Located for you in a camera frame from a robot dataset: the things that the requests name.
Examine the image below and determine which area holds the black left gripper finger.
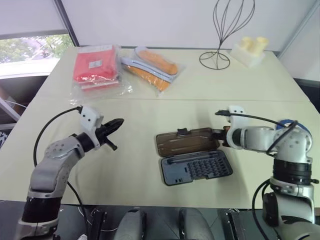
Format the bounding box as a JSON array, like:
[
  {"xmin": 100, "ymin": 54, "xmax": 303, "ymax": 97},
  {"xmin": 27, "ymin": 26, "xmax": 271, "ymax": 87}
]
[
  {"xmin": 106, "ymin": 118, "xmax": 125, "ymax": 134},
  {"xmin": 103, "ymin": 136, "xmax": 119, "ymax": 152}
]

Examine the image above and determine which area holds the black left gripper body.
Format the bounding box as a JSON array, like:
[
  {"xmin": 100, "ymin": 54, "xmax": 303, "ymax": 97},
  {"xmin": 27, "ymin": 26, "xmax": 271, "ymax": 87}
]
[{"xmin": 94, "ymin": 122, "xmax": 112, "ymax": 144}]

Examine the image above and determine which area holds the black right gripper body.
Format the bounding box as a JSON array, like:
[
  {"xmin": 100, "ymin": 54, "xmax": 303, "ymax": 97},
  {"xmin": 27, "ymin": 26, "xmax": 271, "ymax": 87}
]
[{"xmin": 219, "ymin": 125, "xmax": 233, "ymax": 148}]

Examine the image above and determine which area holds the screwdriver bit case, smoky lid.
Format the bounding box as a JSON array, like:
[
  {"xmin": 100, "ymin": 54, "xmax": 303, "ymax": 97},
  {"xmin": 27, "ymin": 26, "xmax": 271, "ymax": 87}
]
[{"xmin": 155, "ymin": 126, "xmax": 234, "ymax": 186}]

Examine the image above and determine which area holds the orange item in plastic bag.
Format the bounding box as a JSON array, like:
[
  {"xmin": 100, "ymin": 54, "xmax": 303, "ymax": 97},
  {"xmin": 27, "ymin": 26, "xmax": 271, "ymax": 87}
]
[{"xmin": 119, "ymin": 45, "xmax": 187, "ymax": 97}]

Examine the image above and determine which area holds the red cloth in plastic bag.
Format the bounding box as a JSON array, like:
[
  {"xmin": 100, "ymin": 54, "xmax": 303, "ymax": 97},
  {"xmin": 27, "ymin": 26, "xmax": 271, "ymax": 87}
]
[{"xmin": 69, "ymin": 44, "xmax": 133, "ymax": 101}]

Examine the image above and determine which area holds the cream plastic block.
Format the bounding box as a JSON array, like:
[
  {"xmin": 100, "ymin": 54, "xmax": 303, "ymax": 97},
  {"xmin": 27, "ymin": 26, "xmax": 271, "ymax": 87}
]
[{"xmin": 229, "ymin": 36, "xmax": 271, "ymax": 69}]

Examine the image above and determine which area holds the dark grey rounded shape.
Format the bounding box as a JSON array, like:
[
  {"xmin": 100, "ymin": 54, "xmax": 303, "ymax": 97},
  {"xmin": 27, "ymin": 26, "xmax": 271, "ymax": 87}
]
[
  {"xmin": 116, "ymin": 208, "xmax": 149, "ymax": 240},
  {"xmin": 178, "ymin": 207, "xmax": 216, "ymax": 240}
]

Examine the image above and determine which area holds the window with trees outside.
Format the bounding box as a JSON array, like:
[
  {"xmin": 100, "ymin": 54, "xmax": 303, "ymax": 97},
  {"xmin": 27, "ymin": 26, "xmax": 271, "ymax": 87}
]
[{"xmin": 0, "ymin": 32, "xmax": 74, "ymax": 77}]

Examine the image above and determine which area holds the white roller blind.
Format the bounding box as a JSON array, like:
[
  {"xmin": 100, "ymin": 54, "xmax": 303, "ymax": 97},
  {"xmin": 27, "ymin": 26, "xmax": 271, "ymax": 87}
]
[{"xmin": 0, "ymin": 0, "xmax": 69, "ymax": 39}]

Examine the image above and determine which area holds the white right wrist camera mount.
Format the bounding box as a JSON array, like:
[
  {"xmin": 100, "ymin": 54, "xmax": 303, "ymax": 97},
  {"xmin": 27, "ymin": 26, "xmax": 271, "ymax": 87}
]
[{"xmin": 228, "ymin": 105, "xmax": 248, "ymax": 149}]

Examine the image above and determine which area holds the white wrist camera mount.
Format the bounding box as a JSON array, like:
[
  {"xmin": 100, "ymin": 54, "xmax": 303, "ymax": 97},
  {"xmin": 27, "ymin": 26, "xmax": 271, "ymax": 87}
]
[
  {"xmin": 79, "ymin": 106, "xmax": 105, "ymax": 151},
  {"xmin": 228, "ymin": 105, "xmax": 248, "ymax": 149}
]

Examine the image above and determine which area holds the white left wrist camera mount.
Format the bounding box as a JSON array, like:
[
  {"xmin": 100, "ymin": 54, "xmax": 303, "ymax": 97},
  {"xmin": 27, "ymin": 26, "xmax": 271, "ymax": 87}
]
[{"xmin": 79, "ymin": 106, "xmax": 105, "ymax": 151}]

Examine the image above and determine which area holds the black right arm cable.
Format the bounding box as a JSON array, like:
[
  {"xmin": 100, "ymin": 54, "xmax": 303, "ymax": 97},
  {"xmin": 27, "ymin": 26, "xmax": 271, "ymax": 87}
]
[{"xmin": 215, "ymin": 109, "xmax": 300, "ymax": 156}]

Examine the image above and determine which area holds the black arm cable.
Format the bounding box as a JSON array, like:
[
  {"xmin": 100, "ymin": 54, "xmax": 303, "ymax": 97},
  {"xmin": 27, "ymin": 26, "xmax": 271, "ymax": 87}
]
[
  {"xmin": 215, "ymin": 109, "xmax": 300, "ymax": 156},
  {"xmin": 33, "ymin": 106, "xmax": 88, "ymax": 235}
]

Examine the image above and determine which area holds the black screwdriver handle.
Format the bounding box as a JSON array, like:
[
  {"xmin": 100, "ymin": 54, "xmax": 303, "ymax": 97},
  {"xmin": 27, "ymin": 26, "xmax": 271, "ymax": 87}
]
[{"xmin": 165, "ymin": 152, "xmax": 219, "ymax": 166}]

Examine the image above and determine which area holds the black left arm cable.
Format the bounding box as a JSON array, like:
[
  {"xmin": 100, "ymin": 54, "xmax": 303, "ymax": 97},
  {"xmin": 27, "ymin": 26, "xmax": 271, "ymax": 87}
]
[{"xmin": 33, "ymin": 106, "xmax": 88, "ymax": 235}]

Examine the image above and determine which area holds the black cable at robot waist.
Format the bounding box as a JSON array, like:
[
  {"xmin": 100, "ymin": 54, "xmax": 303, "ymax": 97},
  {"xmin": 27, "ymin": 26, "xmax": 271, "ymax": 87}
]
[{"xmin": 251, "ymin": 178, "xmax": 271, "ymax": 240}]

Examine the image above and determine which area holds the black metal bracket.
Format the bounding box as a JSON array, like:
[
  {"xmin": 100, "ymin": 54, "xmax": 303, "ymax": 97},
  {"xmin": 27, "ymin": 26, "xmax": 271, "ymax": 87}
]
[
  {"xmin": 224, "ymin": 210, "xmax": 245, "ymax": 240},
  {"xmin": 90, "ymin": 209, "xmax": 109, "ymax": 240}
]

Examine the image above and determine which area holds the black wire hat stand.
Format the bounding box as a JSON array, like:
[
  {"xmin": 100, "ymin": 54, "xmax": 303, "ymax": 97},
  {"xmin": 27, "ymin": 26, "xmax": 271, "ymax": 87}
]
[{"xmin": 198, "ymin": 0, "xmax": 256, "ymax": 71}]

